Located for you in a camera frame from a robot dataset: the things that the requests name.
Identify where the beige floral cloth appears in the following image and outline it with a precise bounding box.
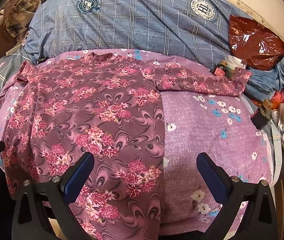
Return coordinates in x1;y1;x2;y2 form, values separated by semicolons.
0;0;42;43

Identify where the blue denim garment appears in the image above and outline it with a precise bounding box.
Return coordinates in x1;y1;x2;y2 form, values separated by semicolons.
244;57;284;101

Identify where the purple floral bed sheet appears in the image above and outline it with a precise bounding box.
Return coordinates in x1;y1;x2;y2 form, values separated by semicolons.
0;49;273;236

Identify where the red shiny plastic bag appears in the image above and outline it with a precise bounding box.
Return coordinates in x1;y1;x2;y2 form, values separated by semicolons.
229;15;284;71

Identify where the small red labelled bottle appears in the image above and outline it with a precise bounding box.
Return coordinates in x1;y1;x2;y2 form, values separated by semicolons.
212;60;227;76

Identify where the maroon pink floral garment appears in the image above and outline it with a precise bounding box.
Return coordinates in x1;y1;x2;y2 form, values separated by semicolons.
2;53;249;239

